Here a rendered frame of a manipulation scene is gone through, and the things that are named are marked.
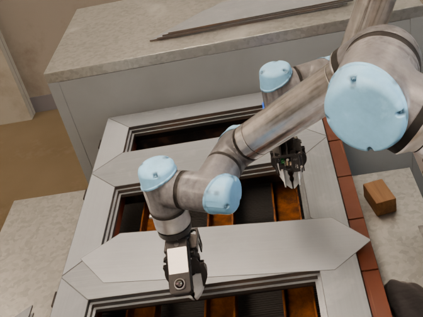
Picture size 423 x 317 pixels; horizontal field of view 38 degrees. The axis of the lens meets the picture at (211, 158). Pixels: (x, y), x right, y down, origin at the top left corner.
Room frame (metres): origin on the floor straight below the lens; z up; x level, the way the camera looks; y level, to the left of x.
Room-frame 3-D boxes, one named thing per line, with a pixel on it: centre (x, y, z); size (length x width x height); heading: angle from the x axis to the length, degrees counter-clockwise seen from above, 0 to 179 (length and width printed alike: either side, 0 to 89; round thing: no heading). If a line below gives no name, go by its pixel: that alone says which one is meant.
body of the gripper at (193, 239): (0.97, 0.11, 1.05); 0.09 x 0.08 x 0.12; 171
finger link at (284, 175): (1.23, -0.17, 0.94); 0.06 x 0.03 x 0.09; 171
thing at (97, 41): (2.20, -0.19, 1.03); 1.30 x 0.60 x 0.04; 81
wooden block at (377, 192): (1.34, -0.45, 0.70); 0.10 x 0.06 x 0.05; 3
